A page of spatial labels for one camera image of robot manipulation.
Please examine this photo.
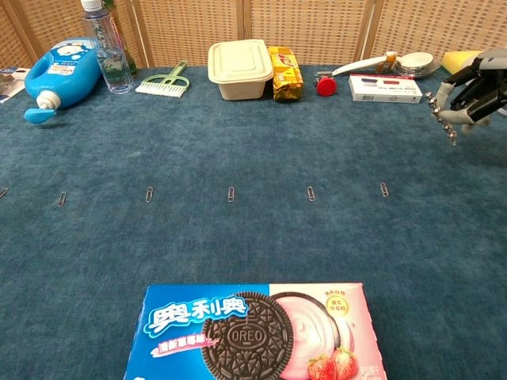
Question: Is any printed booklet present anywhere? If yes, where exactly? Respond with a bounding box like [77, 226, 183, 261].
[0, 66, 32, 105]

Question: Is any stack of foil cups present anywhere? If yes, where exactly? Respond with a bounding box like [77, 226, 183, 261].
[394, 51, 440, 79]

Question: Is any blue detergent bottle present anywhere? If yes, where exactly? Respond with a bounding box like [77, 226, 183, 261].
[24, 37, 103, 125]

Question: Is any blue velvet table cloth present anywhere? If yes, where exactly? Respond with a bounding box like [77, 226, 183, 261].
[0, 63, 507, 380]

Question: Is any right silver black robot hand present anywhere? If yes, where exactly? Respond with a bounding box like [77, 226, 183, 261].
[435, 48, 507, 138]

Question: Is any clear plastic water bottle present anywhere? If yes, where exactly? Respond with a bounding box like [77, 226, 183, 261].
[80, 0, 135, 95]

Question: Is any green cleaning brush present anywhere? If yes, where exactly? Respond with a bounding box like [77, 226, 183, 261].
[135, 60, 191, 99]

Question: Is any Oreo strawberry cookie box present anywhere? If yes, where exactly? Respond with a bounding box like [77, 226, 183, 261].
[123, 281, 387, 380]

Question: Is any silver magnetic ball rod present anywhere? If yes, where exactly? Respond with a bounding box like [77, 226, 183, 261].
[425, 91, 458, 147]

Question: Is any white plastic spoon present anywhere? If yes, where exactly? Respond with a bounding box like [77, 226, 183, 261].
[331, 51, 398, 77]

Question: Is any white box red blue print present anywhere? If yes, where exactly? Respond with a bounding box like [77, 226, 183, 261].
[348, 73, 424, 105]

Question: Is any cream lidded food container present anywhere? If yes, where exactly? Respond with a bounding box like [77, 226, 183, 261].
[208, 38, 275, 101]

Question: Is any rattan folding screen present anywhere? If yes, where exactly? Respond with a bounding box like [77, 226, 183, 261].
[0, 0, 507, 70]

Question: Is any yellow sponge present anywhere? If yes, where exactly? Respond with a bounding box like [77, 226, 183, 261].
[442, 50, 483, 74]

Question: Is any yellow biscuit packet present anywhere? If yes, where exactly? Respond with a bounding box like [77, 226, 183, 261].
[268, 46, 305, 103]

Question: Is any red push button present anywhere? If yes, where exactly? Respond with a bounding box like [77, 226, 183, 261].
[314, 70, 337, 97]

